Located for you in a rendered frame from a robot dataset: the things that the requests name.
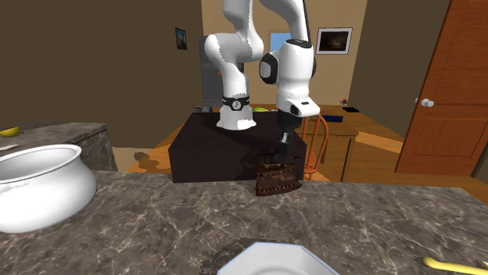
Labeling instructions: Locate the grey refrigerator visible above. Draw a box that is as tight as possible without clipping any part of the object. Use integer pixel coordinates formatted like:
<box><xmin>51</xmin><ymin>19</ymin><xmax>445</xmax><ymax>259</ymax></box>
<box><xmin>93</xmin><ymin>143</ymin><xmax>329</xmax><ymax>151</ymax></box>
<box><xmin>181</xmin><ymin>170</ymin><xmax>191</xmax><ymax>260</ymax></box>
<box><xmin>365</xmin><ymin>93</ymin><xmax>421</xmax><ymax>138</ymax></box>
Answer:
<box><xmin>198</xmin><ymin>34</ymin><xmax>245</xmax><ymax>109</ymax></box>

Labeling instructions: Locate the yellow utensil handle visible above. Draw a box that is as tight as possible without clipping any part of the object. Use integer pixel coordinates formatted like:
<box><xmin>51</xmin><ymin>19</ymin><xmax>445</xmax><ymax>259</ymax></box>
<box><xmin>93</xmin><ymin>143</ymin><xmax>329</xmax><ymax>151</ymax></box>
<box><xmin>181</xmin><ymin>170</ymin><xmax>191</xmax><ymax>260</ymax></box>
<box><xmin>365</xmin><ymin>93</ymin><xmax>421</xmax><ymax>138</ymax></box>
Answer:
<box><xmin>422</xmin><ymin>256</ymin><xmax>488</xmax><ymax>275</ymax></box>

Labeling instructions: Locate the dark robot stand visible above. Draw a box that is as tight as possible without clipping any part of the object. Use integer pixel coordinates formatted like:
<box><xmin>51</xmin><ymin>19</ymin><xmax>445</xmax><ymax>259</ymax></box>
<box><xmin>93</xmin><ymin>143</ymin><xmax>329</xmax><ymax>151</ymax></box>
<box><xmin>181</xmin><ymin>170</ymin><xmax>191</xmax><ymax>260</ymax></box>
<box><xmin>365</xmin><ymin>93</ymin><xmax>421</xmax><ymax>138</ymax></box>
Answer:
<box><xmin>168</xmin><ymin>111</ymin><xmax>308</xmax><ymax>184</ymax></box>

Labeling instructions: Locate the orange wooden door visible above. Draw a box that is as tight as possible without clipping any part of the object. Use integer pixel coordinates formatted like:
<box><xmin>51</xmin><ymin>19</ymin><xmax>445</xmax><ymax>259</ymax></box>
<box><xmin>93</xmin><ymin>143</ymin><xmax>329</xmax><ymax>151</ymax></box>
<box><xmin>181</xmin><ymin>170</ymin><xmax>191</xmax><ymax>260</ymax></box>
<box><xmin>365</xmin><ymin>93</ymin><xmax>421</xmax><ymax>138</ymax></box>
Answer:
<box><xmin>394</xmin><ymin>0</ymin><xmax>488</xmax><ymax>177</ymax></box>

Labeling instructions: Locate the orange metal chair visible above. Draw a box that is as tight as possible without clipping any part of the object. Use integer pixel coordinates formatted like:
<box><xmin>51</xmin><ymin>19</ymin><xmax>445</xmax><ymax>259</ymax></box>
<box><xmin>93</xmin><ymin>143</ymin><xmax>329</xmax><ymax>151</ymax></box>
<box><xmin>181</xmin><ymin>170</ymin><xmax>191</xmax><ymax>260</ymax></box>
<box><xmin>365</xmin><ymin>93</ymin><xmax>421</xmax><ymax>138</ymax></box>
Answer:
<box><xmin>300</xmin><ymin>112</ymin><xmax>329</xmax><ymax>180</ymax></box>

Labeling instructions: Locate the white octagonal plate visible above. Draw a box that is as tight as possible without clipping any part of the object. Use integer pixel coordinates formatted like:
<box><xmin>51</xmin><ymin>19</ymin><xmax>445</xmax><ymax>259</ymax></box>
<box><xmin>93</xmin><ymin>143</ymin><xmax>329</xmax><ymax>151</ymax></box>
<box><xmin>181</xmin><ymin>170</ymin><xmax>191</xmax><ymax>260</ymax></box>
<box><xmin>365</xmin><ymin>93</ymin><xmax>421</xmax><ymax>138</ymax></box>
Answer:
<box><xmin>217</xmin><ymin>241</ymin><xmax>340</xmax><ymax>275</ymax></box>

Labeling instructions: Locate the blue window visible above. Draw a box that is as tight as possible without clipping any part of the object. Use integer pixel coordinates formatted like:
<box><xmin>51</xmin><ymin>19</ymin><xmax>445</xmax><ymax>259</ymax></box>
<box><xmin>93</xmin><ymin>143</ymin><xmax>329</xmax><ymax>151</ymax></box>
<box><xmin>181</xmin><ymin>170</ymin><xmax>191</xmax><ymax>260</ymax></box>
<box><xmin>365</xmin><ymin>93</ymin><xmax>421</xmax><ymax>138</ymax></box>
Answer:
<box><xmin>269</xmin><ymin>32</ymin><xmax>292</xmax><ymax>52</ymax></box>

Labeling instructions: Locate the small dark wall picture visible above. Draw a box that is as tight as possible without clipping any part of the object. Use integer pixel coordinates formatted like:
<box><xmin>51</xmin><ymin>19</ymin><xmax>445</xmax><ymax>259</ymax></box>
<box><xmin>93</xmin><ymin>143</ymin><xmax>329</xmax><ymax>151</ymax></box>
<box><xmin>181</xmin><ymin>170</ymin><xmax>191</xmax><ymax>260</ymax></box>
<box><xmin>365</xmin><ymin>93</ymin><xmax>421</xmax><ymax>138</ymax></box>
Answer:
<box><xmin>174</xmin><ymin>27</ymin><xmax>188</xmax><ymax>52</ymax></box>

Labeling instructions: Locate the wooden dining table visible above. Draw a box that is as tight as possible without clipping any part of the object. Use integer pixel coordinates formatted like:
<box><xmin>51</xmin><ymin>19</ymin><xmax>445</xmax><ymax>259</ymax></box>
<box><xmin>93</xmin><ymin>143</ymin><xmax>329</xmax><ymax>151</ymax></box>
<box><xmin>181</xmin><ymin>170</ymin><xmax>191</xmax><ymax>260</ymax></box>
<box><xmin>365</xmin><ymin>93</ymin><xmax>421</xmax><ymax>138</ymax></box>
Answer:
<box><xmin>251</xmin><ymin>103</ymin><xmax>405</xmax><ymax>183</ymax></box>

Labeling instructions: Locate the rusty brown antique iron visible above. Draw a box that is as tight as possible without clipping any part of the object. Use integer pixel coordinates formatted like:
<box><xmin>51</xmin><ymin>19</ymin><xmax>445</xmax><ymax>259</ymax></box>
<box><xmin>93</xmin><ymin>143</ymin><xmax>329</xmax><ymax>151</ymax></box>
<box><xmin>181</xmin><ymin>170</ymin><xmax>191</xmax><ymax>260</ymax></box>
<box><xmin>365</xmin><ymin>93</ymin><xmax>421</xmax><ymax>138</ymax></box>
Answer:
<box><xmin>252</xmin><ymin>148</ymin><xmax>303</xmax><ymax>198</ymax></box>

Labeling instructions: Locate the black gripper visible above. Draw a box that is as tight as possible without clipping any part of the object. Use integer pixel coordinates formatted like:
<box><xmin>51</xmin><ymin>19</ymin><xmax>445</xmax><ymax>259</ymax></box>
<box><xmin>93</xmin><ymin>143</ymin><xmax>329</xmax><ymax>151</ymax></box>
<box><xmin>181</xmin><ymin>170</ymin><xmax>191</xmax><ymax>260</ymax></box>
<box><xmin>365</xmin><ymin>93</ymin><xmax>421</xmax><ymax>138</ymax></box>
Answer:
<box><xmin>277</xmin><ymin>109</ymin><xmax>303</xmax><ymax>156</ymax></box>

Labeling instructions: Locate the white framed dark picture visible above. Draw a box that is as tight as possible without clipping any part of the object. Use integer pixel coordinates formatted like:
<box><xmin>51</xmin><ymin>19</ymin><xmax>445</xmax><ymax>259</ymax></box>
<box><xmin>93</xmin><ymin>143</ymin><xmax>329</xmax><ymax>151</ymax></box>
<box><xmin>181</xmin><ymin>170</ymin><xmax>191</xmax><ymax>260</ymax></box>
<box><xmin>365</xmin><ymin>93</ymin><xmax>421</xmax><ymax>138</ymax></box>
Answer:
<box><xmin>315</xmin><ymin>27</ymin><xmax>353</xmax><ymax>55</ymax></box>

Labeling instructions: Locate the large white pot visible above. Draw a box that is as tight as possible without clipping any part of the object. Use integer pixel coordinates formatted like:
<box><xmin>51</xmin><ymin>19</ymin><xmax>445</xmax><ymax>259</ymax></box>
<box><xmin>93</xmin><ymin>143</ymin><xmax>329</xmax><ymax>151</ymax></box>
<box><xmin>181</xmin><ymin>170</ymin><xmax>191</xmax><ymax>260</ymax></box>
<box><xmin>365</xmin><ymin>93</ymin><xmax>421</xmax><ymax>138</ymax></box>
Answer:
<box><xmin>0</xmin><ymin>144</ymin><xmax>99</xmax><ymax>234</ymax></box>

